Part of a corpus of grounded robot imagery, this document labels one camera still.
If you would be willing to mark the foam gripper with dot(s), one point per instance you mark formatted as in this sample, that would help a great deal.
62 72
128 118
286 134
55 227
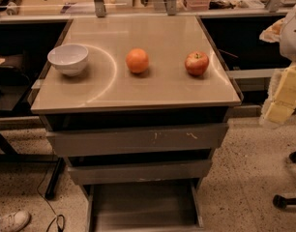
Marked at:
293 38

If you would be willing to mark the grey bottom drawer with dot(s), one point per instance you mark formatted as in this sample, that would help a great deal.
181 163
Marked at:
164 206

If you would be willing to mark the grey drawer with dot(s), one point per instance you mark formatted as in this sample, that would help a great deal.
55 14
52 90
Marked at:
78 143
140 172
164 206

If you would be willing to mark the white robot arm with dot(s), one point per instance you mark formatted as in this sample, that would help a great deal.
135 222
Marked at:
283 32

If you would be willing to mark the grey top drawer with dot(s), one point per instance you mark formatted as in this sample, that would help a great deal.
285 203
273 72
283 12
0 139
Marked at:
78 143

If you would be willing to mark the grey drawer cabinet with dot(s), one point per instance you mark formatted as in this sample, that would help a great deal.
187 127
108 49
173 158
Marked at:
108 96

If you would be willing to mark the grey middle drawer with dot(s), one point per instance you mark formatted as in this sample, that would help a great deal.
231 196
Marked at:
140 172

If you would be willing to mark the red apple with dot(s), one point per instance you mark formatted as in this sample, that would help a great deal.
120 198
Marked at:
197 63

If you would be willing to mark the black chair base caster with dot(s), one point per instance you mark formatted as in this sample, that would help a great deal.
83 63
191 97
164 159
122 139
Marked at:
281 202

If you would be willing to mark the orange fruit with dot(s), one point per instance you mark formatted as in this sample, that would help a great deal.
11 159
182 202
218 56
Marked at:
137 60

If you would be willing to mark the white ceramic bowl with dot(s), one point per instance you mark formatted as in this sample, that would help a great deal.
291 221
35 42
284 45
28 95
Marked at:
69 59

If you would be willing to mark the black table leg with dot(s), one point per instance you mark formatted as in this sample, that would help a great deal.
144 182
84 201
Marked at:
57 170

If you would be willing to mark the white sneaker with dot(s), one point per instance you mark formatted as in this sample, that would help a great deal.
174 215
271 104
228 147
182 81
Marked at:
14 222

